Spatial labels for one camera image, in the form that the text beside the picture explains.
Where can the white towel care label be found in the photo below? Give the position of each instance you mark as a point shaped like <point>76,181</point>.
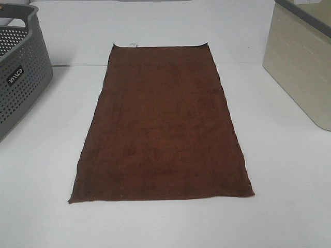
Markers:
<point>133,45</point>

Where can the grey perforated plastic basket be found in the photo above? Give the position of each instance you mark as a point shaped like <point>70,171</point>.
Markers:
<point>26,69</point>

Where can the brown towel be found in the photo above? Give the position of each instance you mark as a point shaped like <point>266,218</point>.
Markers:
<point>161,130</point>

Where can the beige plastic storage box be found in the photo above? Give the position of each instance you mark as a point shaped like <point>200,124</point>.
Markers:
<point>297,55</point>

